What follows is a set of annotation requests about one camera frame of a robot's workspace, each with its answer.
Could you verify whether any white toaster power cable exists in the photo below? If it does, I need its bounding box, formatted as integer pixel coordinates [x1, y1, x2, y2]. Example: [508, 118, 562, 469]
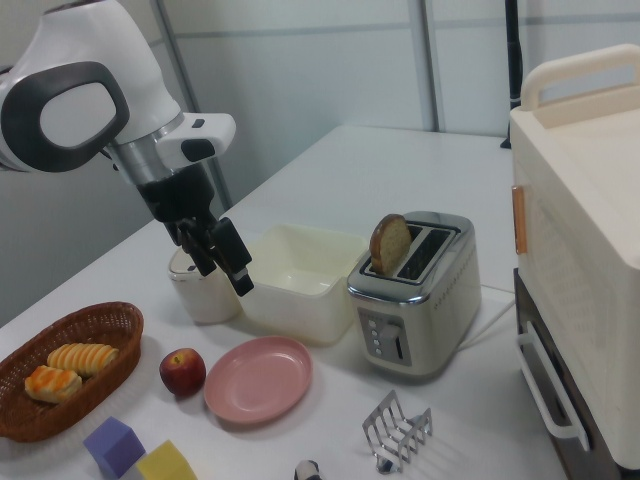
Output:
[462, 297, 517, 351]

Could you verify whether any cream and chrome toaster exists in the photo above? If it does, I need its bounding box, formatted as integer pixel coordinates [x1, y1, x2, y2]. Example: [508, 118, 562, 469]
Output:
[347, 210, 482, 386]

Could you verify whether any red apple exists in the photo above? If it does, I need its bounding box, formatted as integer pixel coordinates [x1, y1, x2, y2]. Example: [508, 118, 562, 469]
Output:
[158, 347, 207, 399]

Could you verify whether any yellow foam cube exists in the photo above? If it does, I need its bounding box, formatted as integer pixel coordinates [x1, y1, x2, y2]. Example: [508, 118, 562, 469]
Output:
[135, 439, 196, 480]

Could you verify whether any brown wicker basket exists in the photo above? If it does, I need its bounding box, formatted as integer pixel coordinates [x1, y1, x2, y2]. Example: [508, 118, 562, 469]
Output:
[0, 300, 145, 444]

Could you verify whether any panda figurine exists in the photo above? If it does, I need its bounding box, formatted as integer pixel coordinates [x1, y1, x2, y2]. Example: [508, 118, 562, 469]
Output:
[293, 458, 321, 480]

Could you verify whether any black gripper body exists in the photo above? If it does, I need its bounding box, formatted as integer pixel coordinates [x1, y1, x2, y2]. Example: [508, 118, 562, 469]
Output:
[137, 167, 222, 236]

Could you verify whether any small cream lidded bin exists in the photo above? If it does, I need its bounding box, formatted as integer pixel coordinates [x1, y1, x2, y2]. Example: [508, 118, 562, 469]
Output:
[167, 244, 244, 325]

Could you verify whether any black camera stand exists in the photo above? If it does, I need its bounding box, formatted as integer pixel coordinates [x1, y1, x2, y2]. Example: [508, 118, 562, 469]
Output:
[500, 0, 525, 150]

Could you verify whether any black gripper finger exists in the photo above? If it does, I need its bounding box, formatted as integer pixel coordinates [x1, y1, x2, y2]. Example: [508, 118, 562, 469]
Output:
[173, 217, 222, 278]
[209, 216, 255, 297]

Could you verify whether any orange glazed bread roll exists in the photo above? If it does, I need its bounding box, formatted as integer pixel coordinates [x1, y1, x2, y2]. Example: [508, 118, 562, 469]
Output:
[24, 364, 83, 405]

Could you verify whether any striped bread roll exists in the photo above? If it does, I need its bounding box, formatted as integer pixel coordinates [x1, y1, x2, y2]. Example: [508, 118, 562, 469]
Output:
[47, 342, 120, 379]

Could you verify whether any bread slice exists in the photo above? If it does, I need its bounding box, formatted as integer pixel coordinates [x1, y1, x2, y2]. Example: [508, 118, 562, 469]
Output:
[368, 213, 414, 276]

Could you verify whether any metal toast rack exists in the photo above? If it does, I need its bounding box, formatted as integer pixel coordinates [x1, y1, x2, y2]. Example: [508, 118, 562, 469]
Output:
[361, 389, 434, 474]

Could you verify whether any pink plate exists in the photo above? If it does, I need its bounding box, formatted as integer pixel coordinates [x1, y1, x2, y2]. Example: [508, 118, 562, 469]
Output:
[203, 335, 315, 427]

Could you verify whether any cream open plastic box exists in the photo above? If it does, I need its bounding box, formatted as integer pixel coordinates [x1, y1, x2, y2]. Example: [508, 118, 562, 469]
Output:
[237, 223, 370, 347]

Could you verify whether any purple foam cube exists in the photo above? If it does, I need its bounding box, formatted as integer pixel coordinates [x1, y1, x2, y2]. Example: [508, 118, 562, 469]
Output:
[82, 416, 147, 479]

